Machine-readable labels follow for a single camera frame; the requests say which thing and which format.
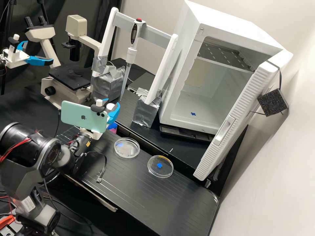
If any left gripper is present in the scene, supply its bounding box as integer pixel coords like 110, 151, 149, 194
5, 40, 54, 69

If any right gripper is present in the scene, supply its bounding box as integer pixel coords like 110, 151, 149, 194
79, 98, 121, 141

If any petri dish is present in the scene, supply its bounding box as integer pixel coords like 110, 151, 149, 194
114, 137, 140, 159

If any cream microscope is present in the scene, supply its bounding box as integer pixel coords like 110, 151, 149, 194
24, 14, 103, 110

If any white pipette stand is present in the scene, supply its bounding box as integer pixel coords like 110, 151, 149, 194
90, 7, 179, 128

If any pipette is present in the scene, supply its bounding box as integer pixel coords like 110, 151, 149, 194
119, 18, 147, 102

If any petri dish lid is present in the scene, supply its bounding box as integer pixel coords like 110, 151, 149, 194
147, 154, 174, 178

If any black platform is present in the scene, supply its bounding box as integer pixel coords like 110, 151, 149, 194
108, 58, 223, 174
54, 125, 220, 236

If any incubator door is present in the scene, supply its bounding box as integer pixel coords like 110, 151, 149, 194
193, 61, 290, 182

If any white incubator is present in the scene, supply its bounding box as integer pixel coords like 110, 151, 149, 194
158, 0, 294, 136

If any right wrist camera phone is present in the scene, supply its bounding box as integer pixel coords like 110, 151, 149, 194
61, 99, 109, 135

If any black cable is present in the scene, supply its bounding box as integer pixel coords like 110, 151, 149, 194
85, 150, 108, 184

